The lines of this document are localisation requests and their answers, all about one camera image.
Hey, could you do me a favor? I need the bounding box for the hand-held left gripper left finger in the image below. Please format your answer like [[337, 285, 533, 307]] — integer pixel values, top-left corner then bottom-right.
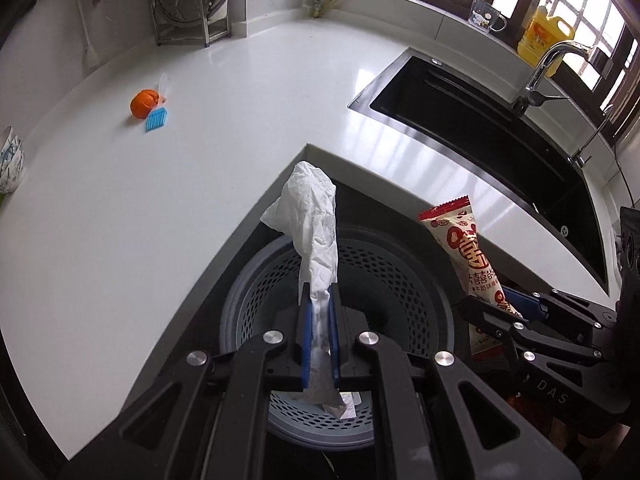
[[65, 282, 314, 480]]

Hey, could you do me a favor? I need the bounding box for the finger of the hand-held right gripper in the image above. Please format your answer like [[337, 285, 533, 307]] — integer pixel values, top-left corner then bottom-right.
[[457, 296, 602, 367], [501, 286, 619, 332]]

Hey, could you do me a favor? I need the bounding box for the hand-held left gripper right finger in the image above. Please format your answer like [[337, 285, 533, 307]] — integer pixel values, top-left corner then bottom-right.
[[327, 284, 583, 480]]

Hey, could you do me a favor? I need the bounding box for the grey perforated trash bin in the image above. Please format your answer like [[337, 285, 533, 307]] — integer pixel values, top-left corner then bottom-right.
[[218, 227, 454, 449]]

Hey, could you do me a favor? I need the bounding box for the red white snack wrapper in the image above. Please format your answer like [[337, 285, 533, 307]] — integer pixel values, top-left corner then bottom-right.
[[418, 195, 524, 364]]

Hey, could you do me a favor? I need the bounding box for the white tissue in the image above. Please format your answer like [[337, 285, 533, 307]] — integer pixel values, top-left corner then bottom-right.
[[260, 160, 359, 418]]

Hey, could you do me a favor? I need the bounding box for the black kitchen sink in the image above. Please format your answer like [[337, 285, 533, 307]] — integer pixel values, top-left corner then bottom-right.
[[347, 47, 611, 294]]

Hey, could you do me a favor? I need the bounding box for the thin chrome tap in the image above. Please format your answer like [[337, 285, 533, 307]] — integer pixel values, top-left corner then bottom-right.
[[567, 105, 615, 169]]

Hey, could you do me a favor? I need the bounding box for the chrome sink faucet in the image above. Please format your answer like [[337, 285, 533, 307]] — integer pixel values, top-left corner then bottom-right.
[[511, 40, 604, 119]]

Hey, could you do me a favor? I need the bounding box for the yellow detergent bottle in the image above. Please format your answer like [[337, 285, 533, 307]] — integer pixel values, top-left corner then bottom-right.
[[516, 0, 576, 79]]

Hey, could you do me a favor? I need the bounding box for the blue ribbed plastic piece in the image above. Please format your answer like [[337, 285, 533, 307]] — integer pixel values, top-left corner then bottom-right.
[[145, 106, 169, 134]]

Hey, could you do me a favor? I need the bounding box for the clear mug with cartoon print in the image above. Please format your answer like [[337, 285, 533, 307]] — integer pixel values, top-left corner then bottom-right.
[[467, 0, 509, 35]]

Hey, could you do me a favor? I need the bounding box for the orange peel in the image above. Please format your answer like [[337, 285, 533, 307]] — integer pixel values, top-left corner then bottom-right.
[[130, 88, 161, 120]]

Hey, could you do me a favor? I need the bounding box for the metal dish rack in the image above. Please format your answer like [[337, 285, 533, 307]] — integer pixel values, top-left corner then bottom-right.
[[151, 0, 233, 49]]

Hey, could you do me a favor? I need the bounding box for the white long-handled brush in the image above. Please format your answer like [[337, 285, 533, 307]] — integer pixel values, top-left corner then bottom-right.
[[75, 0, 101, 69]]

